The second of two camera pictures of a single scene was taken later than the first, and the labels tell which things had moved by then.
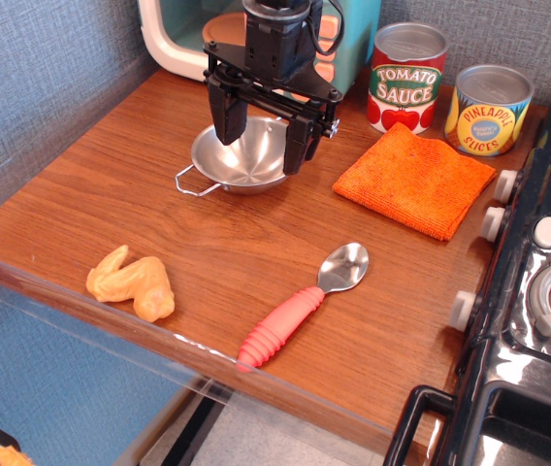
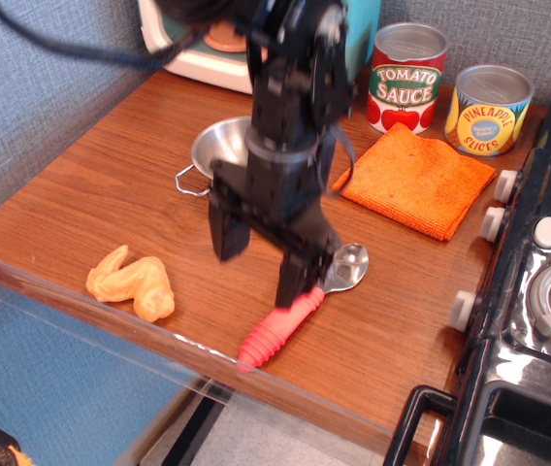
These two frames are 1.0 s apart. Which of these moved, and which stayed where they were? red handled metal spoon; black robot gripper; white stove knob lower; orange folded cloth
Moved: black robot gripper
Stayed: white stove knob lower; orange folded cloth; red handled metal spoon
